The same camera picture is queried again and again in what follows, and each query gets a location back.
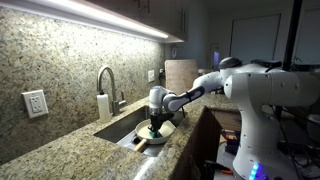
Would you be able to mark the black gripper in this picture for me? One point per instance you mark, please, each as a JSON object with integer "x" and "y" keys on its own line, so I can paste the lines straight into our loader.
{"x": 158, "y": 120}

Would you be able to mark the teal sponge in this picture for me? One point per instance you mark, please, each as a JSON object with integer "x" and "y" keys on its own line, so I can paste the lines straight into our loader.
{"x": 155, "y": 134}

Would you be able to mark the chrome gooseneck faucet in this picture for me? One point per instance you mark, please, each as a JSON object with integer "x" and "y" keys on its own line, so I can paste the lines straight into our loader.
{"x": 116, "y": 104}

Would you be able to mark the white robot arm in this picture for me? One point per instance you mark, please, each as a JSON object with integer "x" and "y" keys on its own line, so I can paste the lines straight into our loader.
{"x": 249, "y": 87}

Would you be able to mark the stainless steel sink basin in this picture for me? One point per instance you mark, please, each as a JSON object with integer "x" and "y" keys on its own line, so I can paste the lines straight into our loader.
{"x": 130, "y": 130}

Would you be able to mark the white outlet near board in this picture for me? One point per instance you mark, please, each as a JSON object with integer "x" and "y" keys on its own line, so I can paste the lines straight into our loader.
{"x": 151, "y": 76}

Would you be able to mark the wooden cutting board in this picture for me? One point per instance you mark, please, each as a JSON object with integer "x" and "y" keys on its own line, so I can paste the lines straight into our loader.
{"x": 180, "y": 75}

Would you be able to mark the white soap dispenser bottle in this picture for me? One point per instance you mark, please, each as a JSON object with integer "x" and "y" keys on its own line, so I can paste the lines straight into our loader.
{"x": 103, "y": 107}

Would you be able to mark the under-cabinet light strip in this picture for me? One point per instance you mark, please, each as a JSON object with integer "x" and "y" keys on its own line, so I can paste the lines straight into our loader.
{"x": 84, "y": 12}

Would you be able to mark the orange handled tool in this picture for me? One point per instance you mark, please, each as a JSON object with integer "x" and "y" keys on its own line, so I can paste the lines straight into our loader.
{"x": 211, "y": 167}

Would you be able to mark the white wall power outlet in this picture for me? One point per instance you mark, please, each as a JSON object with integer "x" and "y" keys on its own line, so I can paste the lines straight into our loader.
{"x": 35, "y": 103}

